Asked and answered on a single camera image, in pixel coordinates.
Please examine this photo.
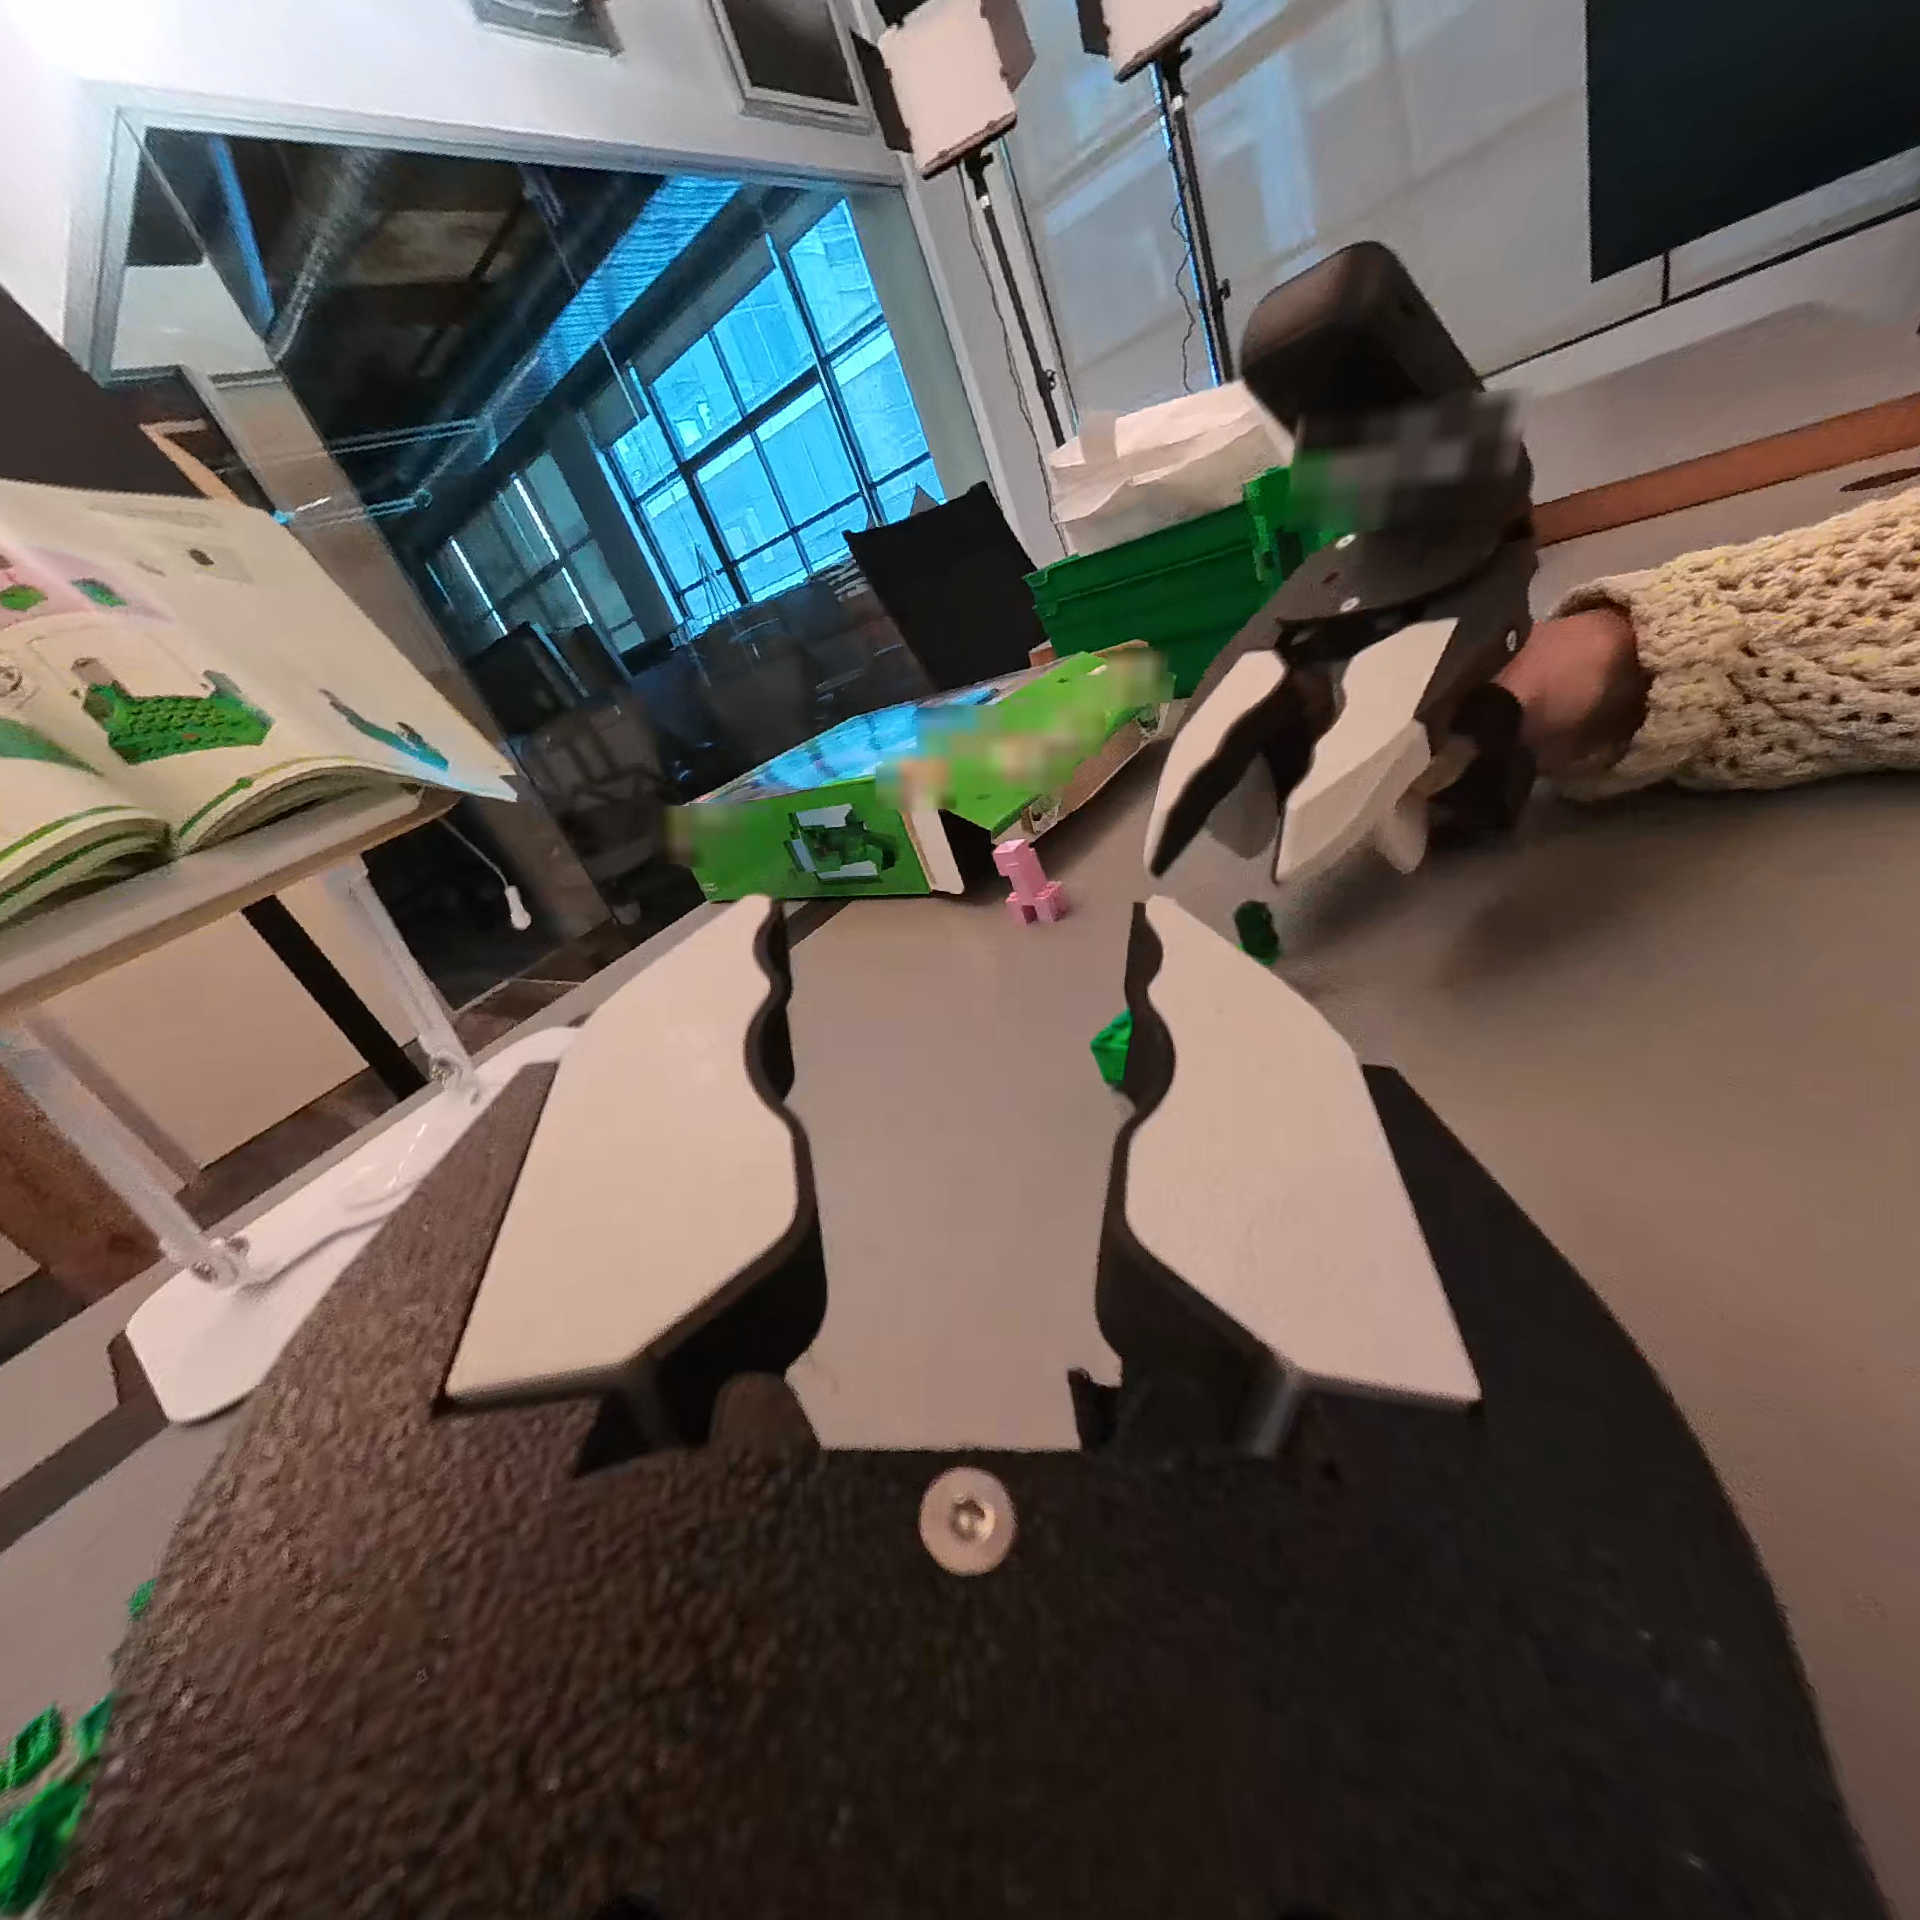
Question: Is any green lego box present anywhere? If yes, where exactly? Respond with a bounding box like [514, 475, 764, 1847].
[668, 645, 1180, 906]

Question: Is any crumpled white paper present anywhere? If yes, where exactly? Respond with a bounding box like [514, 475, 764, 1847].
[1047, 394, 1290, 561]

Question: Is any white cable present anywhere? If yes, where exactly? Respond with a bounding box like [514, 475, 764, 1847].
[447, 829, 536, 934]

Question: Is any green checkered box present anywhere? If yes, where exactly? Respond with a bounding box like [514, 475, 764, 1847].
[1026, 465, 1305, 700]

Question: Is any large glass window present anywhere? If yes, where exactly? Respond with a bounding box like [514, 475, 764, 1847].
[112, 129, 946, 903]

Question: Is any white book stand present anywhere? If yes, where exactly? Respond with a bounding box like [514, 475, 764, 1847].
[0, 779, 577, 1427]

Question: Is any wall vent grille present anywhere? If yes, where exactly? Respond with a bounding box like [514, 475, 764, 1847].
[468, 0, 623, 60]
[709, 0, 876, 125]

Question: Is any large dark wall screen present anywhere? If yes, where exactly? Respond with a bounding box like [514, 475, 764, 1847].
[1584, 0, 1920, 302]

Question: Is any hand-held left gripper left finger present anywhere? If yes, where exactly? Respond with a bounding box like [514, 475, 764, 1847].
[446, 897, 829, 1454]

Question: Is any studio light panel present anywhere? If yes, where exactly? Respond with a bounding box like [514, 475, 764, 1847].
[855, 0, 1079, 452]
[1079, 0, 1239, 385]

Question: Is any black chair back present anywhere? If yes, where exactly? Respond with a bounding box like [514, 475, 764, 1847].
[842, 482, 1044, 694]

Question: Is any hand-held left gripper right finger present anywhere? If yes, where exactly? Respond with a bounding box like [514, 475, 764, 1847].
[1098, 901, 1482, 1457]

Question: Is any person's right hand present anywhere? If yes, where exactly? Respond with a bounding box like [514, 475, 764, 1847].
[1492, 609, 1647, 783]

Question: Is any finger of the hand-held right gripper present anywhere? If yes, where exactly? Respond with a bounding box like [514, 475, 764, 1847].
[1142, 651, 1295, 879]
[1271, 618, 1453, 887]

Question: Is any pile of green lego bricks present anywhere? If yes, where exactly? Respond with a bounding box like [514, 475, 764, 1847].
[0, 1575, 160, 1900]

